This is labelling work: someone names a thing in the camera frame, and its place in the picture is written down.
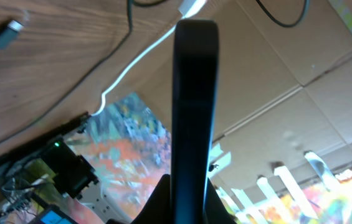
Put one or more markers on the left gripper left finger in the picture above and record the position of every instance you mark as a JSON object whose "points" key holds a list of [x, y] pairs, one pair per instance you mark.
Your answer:
{"points": [[157, 208]]}

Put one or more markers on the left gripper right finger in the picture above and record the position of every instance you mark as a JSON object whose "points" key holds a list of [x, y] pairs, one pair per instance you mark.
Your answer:
{"points": [[215, 211]]}

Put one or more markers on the Samsung Galaxy smartphone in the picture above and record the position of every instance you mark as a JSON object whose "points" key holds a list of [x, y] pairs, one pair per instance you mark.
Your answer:
{"points": [[195, 66]]}

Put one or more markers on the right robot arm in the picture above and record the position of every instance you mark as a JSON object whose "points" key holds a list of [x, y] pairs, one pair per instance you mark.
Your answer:
{"points": [[72, 172]]}

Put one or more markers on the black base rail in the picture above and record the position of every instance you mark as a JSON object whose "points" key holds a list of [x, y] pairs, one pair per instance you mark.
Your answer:
{"points": [[37, 144]]}

